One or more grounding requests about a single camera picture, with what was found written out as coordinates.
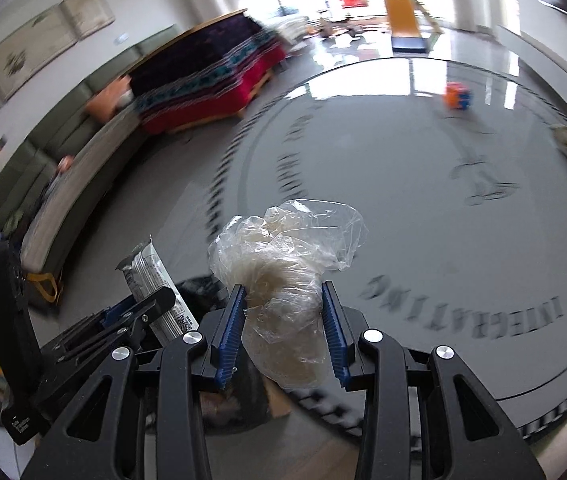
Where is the green curved sofa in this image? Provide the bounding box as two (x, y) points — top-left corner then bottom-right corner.
(0, 26), (179, 315)

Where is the middle botanical wall painting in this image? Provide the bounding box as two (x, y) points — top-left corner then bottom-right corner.
(0, 6), (77, 101)

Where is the toy ride-on car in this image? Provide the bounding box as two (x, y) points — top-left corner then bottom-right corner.
(317, 15), (364, 39)

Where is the orange children slide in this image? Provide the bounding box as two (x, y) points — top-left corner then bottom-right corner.
(384, 0), (443, 54)

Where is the silver white snack wrapper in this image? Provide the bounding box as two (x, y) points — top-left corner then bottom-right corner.
(116, 237), (198, 347)

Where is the orange blue toy cube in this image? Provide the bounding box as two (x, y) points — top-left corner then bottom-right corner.
(443, 81), (472, 110)

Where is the orange cushion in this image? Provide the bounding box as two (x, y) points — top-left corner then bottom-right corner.
(85, 75), (134, 125)

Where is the bed with patterned blanket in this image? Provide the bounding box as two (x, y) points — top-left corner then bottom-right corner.
(129, 11), (285, 134)

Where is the round grey printed rug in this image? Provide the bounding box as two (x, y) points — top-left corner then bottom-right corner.
(206, 58), (567, 438)

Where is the clear crumpled plastic bag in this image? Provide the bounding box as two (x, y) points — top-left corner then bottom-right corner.
(208, 200), (367, 389)

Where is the right botanical wall painting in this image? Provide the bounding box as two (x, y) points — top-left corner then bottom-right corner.
(60, 0), (115, 40)

